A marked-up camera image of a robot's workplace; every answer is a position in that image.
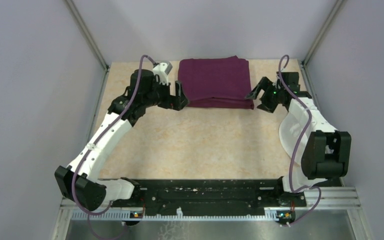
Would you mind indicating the maroon wrap cloth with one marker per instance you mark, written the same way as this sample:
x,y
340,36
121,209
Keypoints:
x,y
216,82

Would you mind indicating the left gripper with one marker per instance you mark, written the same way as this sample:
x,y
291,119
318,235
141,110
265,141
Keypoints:
x,y
177,102

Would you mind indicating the white crumpled cloth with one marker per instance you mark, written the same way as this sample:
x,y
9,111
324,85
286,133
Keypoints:
x,y
293,124

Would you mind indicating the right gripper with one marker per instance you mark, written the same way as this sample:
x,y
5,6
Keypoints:
x,y
265,105

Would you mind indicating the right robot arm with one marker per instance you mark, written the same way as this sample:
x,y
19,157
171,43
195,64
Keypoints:
x,y
318,150

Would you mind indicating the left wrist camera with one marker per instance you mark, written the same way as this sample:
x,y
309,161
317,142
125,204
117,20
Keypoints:
x,y
162,70

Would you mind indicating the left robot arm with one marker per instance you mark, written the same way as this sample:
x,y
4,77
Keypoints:
x,y
79,181

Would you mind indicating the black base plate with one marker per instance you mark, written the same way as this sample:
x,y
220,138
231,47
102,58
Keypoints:
x,y
209,197

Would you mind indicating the grey cable duct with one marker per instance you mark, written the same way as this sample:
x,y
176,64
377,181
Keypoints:
x,y
136,216

